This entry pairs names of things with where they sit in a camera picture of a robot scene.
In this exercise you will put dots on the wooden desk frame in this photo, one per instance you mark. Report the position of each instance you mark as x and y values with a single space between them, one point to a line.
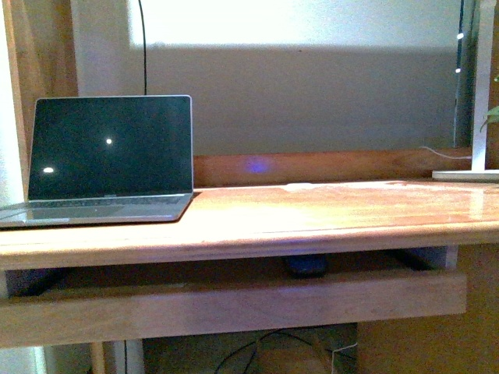
278 205

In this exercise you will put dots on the grey open laptop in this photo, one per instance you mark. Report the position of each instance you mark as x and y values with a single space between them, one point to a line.
108 160

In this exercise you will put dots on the white desk lamp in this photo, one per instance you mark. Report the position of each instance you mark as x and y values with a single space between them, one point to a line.
480 105

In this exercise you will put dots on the dark grey computer mouse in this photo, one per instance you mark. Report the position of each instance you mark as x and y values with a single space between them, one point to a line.
307 266

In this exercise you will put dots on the green plant leaves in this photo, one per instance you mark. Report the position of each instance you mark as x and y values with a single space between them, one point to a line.
491 117

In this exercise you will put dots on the wooden pull-out keyboard tray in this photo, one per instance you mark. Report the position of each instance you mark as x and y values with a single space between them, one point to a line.
103 303

